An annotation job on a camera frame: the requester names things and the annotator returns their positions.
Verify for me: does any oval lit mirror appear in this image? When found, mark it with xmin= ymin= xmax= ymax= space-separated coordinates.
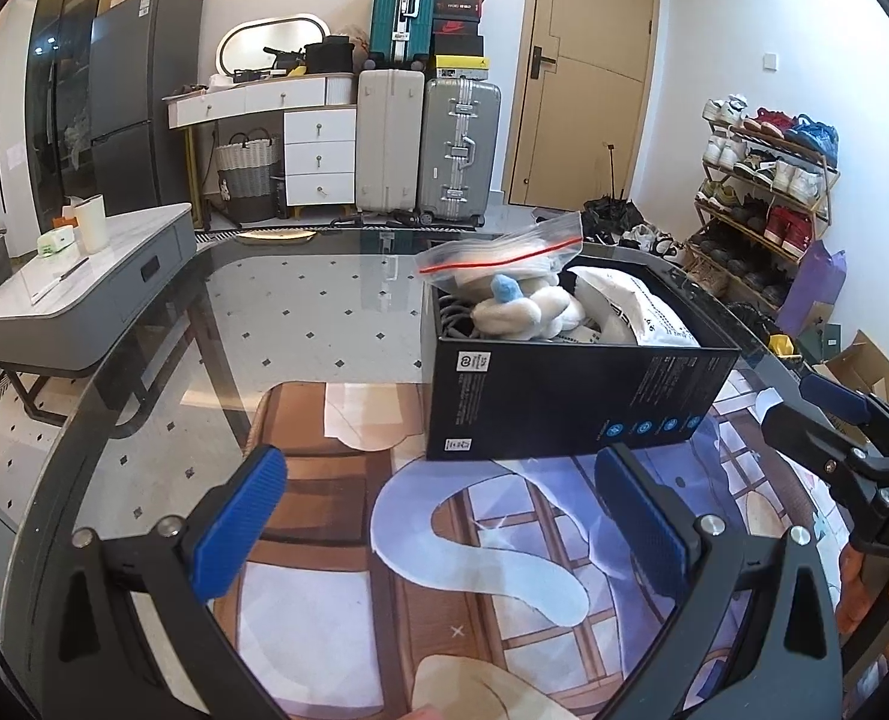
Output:
xmin=215 ymin=13 xmax=331 ymax=76

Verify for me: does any wooden door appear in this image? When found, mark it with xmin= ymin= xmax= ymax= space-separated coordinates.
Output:
xmin=500 ymin=0 xmax=663 ymax=209

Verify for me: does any white dressing table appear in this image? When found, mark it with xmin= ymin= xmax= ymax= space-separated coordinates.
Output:
xmin=166 ymin=73 xmax=359 ymax=230

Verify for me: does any plain black shoe box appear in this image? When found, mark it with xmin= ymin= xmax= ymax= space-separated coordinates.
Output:
xmin=433 ymin=34 xmax=485 ymax=59

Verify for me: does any thin black pole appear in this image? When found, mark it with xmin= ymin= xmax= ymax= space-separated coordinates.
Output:
xmin=601 ymin=141 xmax=629 ymax=200

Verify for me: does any silver suitcase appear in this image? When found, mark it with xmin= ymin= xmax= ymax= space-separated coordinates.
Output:
xmin=418 ymin=77 xmax=504 ymax=226

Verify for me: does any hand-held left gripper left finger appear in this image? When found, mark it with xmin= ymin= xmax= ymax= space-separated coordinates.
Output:
xmin=41 ymin=444 xmax=289 ymax=720

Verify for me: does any metal shoe rack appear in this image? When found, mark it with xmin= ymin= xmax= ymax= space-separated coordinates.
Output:
xmin=684 ymin=94 xmax=843 ymax=308

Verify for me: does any black cardboard box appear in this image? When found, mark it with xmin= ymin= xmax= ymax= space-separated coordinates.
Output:
xmin=420 ymin=244 xmax=741 ymax=462

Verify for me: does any white cup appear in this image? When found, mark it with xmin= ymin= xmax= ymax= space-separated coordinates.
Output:
xmin=74 ymin=193 xmax=109 ymax=254

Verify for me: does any woven laundry basket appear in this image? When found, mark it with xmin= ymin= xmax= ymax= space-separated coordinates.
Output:
xmin=215 ymin=131 xmax=280 ymax=224

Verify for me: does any white cable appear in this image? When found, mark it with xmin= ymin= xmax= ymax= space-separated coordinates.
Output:
xmin=435 ymin=289 xmax=483 ymax=342

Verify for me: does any white pen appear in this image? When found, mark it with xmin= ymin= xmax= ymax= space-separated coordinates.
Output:
xmin=33 ymin=256 xmax=91 ymax=305

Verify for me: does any red seal zip bag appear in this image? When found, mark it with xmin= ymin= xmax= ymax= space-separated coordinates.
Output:
xmin=418 ymin=211 xmax=586 ymax=293

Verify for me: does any grey refrigerator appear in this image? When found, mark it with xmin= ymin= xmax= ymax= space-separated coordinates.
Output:
xmin=88 ymin=0 xmax=203 ymax=218

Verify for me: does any dark wicker tray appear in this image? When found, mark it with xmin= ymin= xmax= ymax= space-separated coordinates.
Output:
xmin=725 ymin=300 xmax=806 ymax=361

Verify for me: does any printed cartoon desk mat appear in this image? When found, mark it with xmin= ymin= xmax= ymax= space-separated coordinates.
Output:
xmin=211 ymin=367 xmax=866 ymax=720

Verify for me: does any yellow white shoe box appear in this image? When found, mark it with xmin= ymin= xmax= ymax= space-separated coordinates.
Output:
xmin=429 ymin=54 xmax=490 ymax=82

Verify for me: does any white wardrobe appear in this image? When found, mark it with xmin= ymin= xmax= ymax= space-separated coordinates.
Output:
xmin=0 ymin=7 xmax=40 ymax=256

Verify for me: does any dark green box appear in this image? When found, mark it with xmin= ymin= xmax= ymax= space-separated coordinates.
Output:
xmin=800 ymin=322 xmax=843 ymax=361

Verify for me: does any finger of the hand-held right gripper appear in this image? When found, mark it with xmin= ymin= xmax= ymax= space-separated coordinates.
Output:
xmin=759 ymin=397 xmax=876 ymax=488
xmin=799 ymin=373 xmax=889 ymax=436

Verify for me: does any teal suitcase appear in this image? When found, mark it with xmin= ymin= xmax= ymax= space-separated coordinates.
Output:
xmin=369 ymin=0 xmax=441 ymax=68

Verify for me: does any pile of loose shoes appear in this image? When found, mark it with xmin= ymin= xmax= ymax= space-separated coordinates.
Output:
xmin=579 ymin=195 xmax=689 ymax=263

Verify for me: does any person's right hand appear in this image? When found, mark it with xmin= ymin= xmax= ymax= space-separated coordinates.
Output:
xmin=836 ymin=540 xmax=889 ymax=642

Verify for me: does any white printed packet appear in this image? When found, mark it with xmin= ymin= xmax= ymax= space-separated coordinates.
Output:
xmin=568 ymin=264 xmax=704 ymax=350

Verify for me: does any purple bag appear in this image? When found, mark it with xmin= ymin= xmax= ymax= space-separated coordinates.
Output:
xmin=776 ymin=240 xmax=848 ymax=338

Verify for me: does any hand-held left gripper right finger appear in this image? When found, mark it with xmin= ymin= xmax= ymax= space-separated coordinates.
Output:
xmin=592 ymin=442 xmax=843 ymax=720

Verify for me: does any open cardboard box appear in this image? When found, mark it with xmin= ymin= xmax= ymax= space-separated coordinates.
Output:
xmin=823 ymin=328 xmax=889 ymax=391

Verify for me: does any grey coffee table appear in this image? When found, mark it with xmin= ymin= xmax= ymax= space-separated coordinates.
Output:
xmin=0 ymin=202 xmax=199 ymax=421

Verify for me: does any black glass cabinet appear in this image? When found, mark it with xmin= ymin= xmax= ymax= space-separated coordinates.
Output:
xmin=24 ymin=0 xmax=111 ymax=200

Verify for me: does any black bag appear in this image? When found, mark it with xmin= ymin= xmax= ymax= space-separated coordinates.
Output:
xmin=303 ymin=36 xmax=355 ymax=76

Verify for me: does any white suitcase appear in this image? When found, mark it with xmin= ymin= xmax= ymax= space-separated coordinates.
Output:
xmin=355 ymin=67 xmax=426 ymax=215

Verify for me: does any white blue plush toy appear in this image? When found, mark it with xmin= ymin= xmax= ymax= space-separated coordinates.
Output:
xmin=474 ymin=274 xmax=588 ymax=342

